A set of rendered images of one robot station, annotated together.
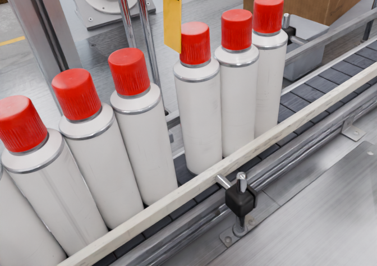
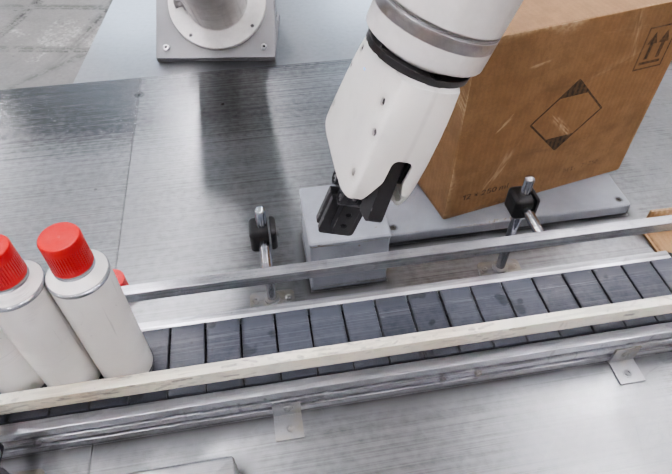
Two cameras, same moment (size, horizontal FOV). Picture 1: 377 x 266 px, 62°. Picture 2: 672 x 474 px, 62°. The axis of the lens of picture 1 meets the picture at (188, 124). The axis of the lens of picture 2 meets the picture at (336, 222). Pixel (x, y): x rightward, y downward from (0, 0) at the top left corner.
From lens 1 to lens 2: 48 cm
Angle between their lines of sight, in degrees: 17
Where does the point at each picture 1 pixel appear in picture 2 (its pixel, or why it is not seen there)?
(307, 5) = (431, 167)
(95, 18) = (174, 47)
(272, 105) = (101, 353)
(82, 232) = not seen: outside the picture
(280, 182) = (124, 446)
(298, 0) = not seen: hidden behind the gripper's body
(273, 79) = (82, 328)
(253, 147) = (57, 394)
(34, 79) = (26, 126)
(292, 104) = (218, 342)
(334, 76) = (325, 324)
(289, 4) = not seen: hidden behind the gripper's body
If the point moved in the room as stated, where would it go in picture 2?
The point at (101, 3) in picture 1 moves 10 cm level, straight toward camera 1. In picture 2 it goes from (190, 26) to (171, 53)
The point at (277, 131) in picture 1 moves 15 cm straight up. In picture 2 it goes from (107, 387) to (48, 293)
